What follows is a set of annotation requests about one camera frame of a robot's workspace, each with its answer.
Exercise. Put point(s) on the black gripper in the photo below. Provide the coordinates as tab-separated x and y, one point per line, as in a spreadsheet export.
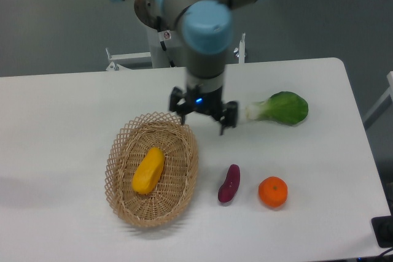
210	104

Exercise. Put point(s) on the yellow mango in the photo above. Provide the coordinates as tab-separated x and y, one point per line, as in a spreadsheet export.
148	172

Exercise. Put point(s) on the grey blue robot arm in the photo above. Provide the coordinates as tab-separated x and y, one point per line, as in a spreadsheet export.
205	28

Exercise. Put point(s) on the woven wicker basket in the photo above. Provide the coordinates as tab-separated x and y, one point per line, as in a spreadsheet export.
174	190

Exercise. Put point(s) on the green bok choy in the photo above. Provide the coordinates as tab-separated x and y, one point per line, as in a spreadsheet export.
285	107

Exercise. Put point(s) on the purple sweet potato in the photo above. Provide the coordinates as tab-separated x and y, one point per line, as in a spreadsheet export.
229	188

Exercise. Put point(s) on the orange mandarin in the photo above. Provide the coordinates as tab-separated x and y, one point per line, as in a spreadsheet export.
273	192

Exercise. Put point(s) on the black device at edge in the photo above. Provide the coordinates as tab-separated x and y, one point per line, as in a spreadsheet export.
382	227

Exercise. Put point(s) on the white post at right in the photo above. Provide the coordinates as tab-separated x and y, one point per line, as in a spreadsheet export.
380	106

